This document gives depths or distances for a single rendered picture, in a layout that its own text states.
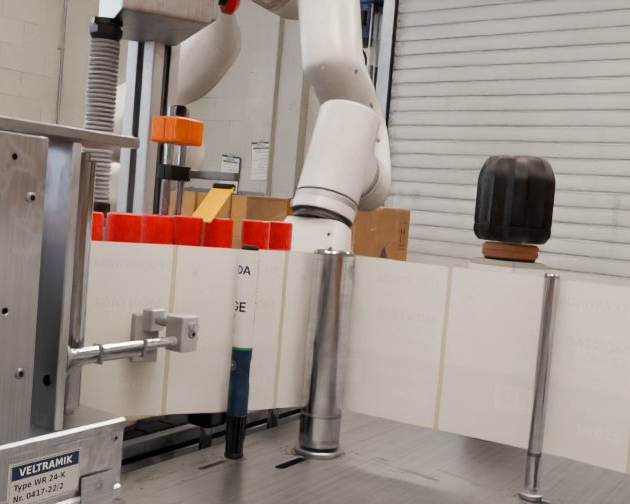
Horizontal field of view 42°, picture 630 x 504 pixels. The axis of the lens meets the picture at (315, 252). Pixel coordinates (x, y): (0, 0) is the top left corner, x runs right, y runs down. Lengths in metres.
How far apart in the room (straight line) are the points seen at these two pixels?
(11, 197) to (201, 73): 0.97
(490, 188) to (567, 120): 4.59
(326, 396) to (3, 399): 0.31
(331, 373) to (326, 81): 0.53
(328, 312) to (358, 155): 0.38
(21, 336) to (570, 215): 4.97
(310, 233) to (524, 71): 4.65
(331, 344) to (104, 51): 0.40
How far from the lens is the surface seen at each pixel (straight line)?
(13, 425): 0.56
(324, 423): 0.76
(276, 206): 1.60
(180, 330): 0.66
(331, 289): 0.74
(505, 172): 0.88
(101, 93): 0.91
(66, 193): 0.57
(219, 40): 1.45
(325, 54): 1.16
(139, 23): 0.93
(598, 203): 5.34
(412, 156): 5.95
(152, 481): 0.69
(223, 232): 0.91
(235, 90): 7.28
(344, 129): 1.09
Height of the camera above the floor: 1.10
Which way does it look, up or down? 3 degrees down
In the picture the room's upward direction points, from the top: 5 degrees clockwise
